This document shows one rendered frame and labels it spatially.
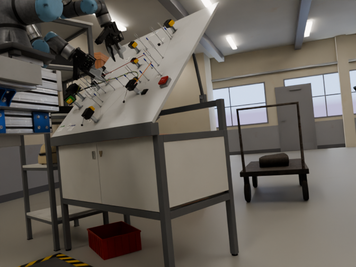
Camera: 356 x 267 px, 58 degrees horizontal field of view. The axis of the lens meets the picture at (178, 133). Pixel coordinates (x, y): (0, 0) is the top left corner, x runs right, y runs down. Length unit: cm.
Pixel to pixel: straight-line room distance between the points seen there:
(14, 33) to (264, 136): 1036
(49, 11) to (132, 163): 89
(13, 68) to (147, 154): 83
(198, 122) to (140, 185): 896
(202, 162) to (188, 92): 901
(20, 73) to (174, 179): 93
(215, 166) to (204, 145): 16
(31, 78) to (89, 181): 117
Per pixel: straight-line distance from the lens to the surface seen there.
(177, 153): 172
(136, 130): 169
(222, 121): 205
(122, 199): 194
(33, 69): 121
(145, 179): 174
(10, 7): 142
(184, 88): 1089
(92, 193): 221
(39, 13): 136
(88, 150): 219
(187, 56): 189
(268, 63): 1152
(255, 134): 1132
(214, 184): 196
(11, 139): 145
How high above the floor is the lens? 77
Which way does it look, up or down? 1 degrees up
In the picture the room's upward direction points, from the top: 5 degrees counter-clockwise
